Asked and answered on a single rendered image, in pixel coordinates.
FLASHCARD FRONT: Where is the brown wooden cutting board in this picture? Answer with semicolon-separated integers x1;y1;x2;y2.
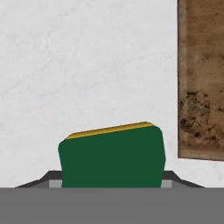
177;0;224;162

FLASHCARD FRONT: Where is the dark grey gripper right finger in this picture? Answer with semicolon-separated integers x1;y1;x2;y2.
161;170;206;189

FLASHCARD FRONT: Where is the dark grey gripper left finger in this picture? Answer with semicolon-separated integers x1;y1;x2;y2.
15;170;64;189

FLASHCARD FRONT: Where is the green and yellow sponge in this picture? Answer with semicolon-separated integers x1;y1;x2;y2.
57;121;166;189

